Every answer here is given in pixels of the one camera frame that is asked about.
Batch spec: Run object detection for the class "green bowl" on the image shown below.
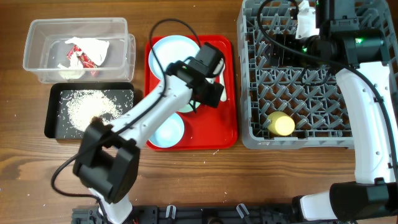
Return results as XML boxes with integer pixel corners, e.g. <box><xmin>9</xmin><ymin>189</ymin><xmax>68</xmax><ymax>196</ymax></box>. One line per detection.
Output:
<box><xmin>178</xmin><ymin>100</ymin><xmax>200</xmax><ymax>113</ymax></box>

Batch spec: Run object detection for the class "small light blue bowl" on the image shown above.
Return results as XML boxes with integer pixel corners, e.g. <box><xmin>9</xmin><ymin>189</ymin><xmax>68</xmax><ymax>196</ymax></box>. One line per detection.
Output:
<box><xmin>149</xmin><ymin>113</ymin><xmax>185</xmax><ymax>148</ymax></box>

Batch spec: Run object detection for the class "yellow plastic cup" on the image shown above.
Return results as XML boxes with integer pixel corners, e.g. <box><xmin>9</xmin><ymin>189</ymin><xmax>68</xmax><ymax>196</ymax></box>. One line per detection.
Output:
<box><xmin>267</xmin><ymin>111</ymin><xmax>295</xmax><ymax>136</ymax></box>

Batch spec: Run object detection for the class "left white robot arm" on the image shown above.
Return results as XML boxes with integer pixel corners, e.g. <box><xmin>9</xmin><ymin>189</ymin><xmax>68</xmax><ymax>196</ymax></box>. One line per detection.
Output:
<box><xmin>73</xmin><ymin>59</ymin><xmax>224</xmax><ymax>223</ymax></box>

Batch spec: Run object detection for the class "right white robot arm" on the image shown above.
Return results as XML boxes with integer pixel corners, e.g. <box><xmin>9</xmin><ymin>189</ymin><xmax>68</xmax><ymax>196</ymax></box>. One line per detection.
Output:
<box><xmin>266</xmin><ymin>28</ymin><xmax>397</xmax><ymax>222</ymax></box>

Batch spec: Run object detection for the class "black waste tray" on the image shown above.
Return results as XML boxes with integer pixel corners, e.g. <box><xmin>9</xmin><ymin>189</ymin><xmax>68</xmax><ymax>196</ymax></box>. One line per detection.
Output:
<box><xmin>44</xmin><ymin>82</ymin><xmax>134</xmax><ymax>140</ymax></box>

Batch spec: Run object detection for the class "white plastic spoon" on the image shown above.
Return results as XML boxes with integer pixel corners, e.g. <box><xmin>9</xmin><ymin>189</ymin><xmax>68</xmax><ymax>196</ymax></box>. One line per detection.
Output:
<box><xmin>213</xmin><ymin>59</ymin><xmax>227</xmax><ymax>102</ymax></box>

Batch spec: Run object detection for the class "red plastic tray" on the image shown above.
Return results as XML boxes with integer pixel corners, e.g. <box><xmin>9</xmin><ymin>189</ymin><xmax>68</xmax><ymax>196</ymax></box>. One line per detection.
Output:
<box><xmin>147</xmin><ymin>35</ymin><xmax>238</xmax><ymax>151</ymax></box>

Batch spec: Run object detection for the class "large light blue plate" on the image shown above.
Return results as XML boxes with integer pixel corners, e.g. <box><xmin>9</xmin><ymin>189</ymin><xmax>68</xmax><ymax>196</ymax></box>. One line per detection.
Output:
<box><xmin>154</xmin><ymin>35</ymin><xmax>200</xmax><ymax>70</ymax></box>

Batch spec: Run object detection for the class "brown food lump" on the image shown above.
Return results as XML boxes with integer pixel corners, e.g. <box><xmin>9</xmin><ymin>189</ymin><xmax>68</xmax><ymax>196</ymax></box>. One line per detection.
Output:
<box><xmin>90</xmin><ymin>116</ymin><xmax>103</xmax><ymax>124</ymax></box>

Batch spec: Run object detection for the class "crumpled white paper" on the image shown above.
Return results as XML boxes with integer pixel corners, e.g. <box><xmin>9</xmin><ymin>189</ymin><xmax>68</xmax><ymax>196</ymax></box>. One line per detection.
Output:
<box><xmin>57</xmin><ymin>37</ymin><xmax>109</xmax><ymax>80</ymax></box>

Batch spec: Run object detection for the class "red snack wrapper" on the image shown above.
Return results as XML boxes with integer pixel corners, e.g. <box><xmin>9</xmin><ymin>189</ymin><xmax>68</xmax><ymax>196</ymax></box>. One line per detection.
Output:
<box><xmin>66</xmin><ymin>45</ymin><xmax>97</xmax><ymax>79</ymax></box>

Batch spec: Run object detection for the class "pile of rice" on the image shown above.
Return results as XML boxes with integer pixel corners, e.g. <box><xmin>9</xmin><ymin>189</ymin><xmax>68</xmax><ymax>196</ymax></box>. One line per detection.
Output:
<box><xmin>60</xmin><ymin>90</ymin><xmax>134</xmax><ymax>132</ymax></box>

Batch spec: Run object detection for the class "clear plastic bin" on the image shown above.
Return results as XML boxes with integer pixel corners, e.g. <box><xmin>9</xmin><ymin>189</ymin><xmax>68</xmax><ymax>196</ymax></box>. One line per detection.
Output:
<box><xmin>23</xmin><ymin>17</ymin><xmax>136</xmax><ymax>83</ymax></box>

